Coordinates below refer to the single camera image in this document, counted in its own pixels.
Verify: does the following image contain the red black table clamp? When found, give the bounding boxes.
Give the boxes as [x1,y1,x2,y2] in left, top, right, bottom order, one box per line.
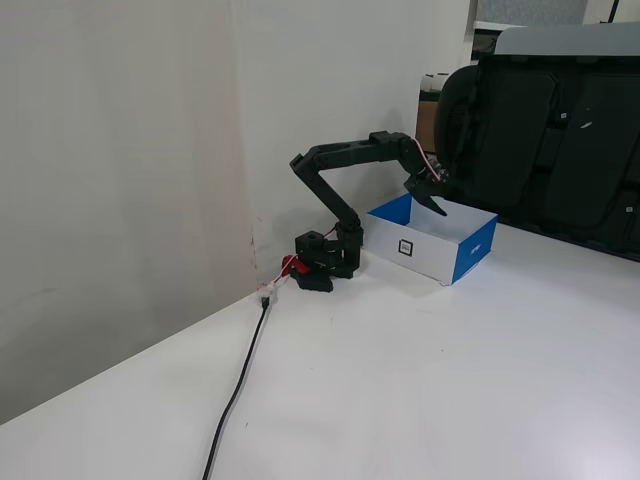
[279,254,335,293]

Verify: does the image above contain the red white arm wire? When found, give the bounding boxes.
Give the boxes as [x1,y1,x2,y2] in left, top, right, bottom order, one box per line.
[410,136,446,184]

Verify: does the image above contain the blue white cardboard box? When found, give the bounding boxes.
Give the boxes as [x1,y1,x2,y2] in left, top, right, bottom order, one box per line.
[366,192,500,288]

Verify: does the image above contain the gray chair backrest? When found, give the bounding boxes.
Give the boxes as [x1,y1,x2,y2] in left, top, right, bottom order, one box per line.
[493,21,640,59]

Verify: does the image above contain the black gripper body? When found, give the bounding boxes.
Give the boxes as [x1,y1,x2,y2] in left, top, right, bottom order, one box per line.
[404,162,450,199]

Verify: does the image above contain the brown cardboard box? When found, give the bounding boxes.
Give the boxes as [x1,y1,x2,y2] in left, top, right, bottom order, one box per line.
[415,73,453,152]

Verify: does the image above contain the black office chair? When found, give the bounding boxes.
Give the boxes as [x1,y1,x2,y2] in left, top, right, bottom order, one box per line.
[433,48,640,263]

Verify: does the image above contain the black power cable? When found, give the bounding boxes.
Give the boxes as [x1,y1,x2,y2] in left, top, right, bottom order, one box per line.
[201,295,271,480]

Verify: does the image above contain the white taped cable connector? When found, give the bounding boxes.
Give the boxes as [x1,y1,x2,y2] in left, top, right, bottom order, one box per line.
[254,280,280,307]

